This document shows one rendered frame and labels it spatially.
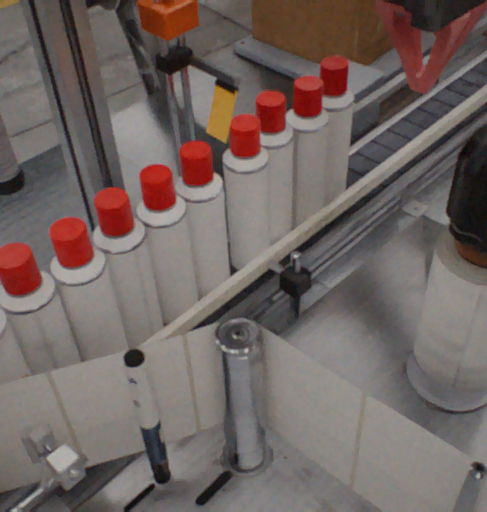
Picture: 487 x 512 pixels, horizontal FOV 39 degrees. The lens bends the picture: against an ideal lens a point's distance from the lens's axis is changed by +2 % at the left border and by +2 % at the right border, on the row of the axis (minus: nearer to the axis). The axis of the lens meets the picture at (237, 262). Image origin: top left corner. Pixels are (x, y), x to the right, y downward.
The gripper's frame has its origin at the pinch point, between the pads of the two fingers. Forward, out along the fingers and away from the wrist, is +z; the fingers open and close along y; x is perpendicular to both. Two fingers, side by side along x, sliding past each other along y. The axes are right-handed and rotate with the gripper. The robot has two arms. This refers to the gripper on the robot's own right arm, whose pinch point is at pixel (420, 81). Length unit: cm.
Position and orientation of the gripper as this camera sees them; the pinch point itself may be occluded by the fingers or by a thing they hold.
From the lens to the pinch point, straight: 57.6
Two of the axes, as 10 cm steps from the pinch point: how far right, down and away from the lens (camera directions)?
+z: 0.7, 7.2, 6.9
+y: 7.1, -5.2, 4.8
